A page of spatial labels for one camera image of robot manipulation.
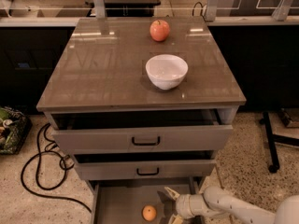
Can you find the red apple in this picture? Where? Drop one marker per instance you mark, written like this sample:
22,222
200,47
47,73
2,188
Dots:
159,30

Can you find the white ceramic bowl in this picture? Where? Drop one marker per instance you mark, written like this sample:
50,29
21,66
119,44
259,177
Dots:
166,71

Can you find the middle grey drawer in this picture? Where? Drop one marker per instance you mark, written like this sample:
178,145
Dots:
117,166

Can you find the bottom grey drawer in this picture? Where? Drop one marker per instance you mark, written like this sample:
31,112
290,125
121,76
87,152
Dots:
122,201

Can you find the black background table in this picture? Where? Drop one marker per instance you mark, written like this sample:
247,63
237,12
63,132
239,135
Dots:
124,8

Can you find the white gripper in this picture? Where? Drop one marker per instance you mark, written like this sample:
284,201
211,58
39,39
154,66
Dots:
183,206

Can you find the black stand with wheel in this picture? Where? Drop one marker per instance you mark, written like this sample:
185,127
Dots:
273,139

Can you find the grey drawer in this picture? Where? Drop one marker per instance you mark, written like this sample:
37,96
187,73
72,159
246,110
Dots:
147,139
117,166
122,201

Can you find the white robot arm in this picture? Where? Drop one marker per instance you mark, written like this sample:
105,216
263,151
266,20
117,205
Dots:
215,202

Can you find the grey drawer cabinet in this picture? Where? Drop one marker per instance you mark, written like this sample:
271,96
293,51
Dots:
101,81

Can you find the orange fruit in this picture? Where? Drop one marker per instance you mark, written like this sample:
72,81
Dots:
149,212

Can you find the top grey drawer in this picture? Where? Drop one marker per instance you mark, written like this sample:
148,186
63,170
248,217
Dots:
147,139

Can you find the basket with green items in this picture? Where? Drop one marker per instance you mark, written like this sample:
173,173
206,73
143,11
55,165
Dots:
14,128

